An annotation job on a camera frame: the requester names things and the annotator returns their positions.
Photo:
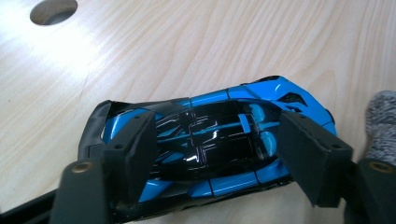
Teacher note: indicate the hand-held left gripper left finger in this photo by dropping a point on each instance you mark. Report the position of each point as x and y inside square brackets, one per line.
[134, 155]

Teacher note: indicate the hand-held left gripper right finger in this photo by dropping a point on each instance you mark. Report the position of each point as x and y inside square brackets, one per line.
[314, 158]

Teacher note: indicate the gray terry cloth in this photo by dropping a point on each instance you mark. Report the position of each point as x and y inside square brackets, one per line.
[383, 124]

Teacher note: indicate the blue and black toy car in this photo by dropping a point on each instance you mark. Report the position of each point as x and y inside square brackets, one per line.
[218, 140]

